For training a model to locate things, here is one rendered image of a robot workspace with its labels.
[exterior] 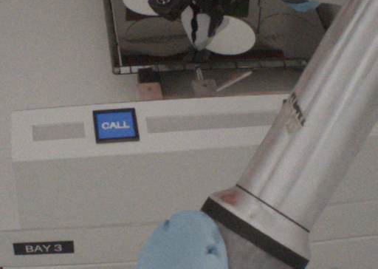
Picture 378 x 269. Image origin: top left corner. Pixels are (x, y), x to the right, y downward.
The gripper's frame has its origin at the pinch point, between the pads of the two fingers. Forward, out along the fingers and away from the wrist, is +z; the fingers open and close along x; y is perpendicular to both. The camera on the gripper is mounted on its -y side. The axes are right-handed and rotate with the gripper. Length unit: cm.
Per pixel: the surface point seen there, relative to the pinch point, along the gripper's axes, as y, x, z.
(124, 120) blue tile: -22.3, -9.4, -5.1
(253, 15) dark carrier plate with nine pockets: 14.5, 0.7, 1.3
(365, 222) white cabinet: 5.0, -35.2, 14.9
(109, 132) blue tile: -25.3, -9.9, -5.1
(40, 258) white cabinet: -36.0, -6.6, 16.3
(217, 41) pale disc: 4.3, -0.6, 1.2
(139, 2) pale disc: 1.9, 14.8, 1.2
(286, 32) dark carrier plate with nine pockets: 15.8, -5.7, 1.4
